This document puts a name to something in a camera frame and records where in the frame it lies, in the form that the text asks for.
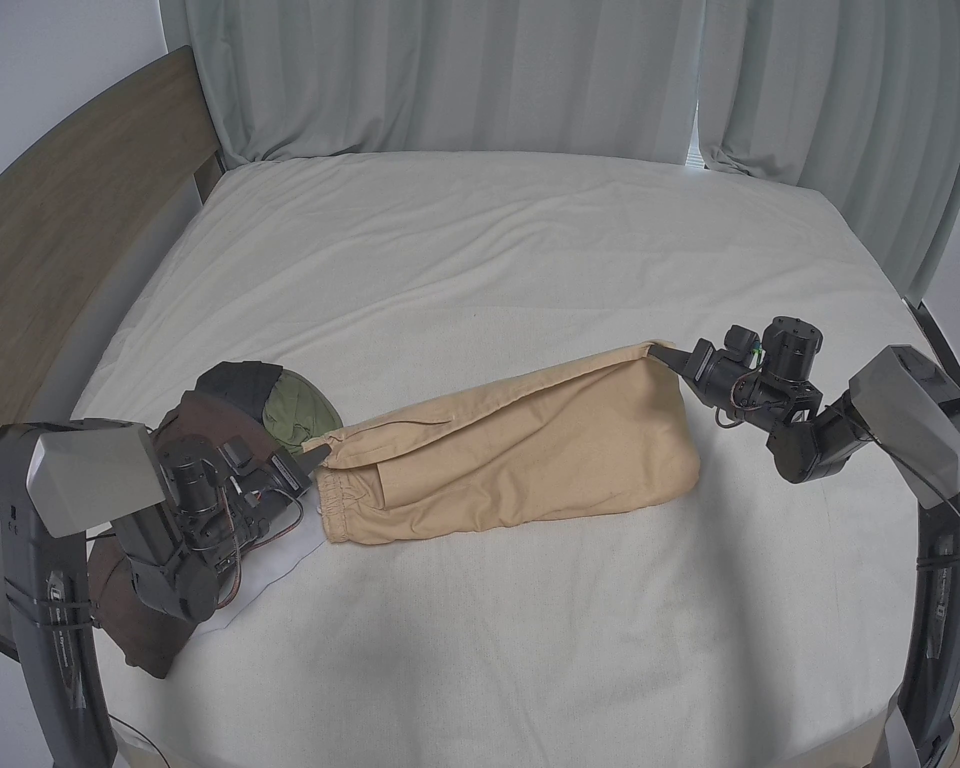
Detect olive green garment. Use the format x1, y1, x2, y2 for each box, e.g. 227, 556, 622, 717
262, 372, 345, 456

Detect dark grey garment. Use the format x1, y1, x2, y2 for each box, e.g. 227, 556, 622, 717
196, 361, 285, 441

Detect pale green curtain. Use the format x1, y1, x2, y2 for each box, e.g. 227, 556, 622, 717
182, 0, 711, 173
693, 0, 960, 305

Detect brown garment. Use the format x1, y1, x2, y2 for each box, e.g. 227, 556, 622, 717
87, 390, 301, 681

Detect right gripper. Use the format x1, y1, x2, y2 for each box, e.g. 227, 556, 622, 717
677, 337, 760, 423

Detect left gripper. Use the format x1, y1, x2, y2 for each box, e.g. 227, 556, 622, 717
231, 448, 318, 547

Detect black cable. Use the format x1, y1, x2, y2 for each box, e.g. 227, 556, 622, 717
108, 712, 178, 768

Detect bed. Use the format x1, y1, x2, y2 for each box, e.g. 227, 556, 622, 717
0, 45, 960, 768

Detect white garment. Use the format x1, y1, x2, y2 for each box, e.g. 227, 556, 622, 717
192, 517, 324, 640

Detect tan trousers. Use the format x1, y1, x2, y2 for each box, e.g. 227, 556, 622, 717
313, 339, 703, 547

